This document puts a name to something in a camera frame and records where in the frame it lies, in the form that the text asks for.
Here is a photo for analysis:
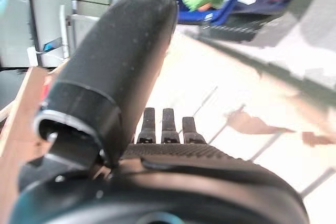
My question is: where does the wooden slatted cabbage crate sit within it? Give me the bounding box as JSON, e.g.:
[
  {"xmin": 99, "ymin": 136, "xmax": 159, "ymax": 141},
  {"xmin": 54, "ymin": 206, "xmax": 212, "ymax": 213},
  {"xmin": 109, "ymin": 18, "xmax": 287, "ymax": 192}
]
[{"xmin": 0, "ymin": 24, "xmax": 336, "ymax": 224}]

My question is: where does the grey metal cabinet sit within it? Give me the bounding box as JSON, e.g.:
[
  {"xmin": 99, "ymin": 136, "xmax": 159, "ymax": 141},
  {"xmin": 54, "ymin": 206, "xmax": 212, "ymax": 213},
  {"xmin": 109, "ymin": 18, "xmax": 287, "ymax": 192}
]
[{"xmin": 0, "ymin": 0, "xmax": 29, "ymax": 69}]

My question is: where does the white freezer with blue label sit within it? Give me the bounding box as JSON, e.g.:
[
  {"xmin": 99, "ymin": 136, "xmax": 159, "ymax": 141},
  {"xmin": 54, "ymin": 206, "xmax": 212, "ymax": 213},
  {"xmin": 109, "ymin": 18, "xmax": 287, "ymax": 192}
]
[{"xmin": 26, "ymin": 0, "xmax": 77, "ymax": 68}]

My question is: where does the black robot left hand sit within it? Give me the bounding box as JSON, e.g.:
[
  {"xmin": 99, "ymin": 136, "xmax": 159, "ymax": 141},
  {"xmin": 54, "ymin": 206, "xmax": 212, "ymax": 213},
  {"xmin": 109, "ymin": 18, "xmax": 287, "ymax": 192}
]
[{"xmin": 7, "ymin": 0, "xmax": 310, "ymax": 224}]

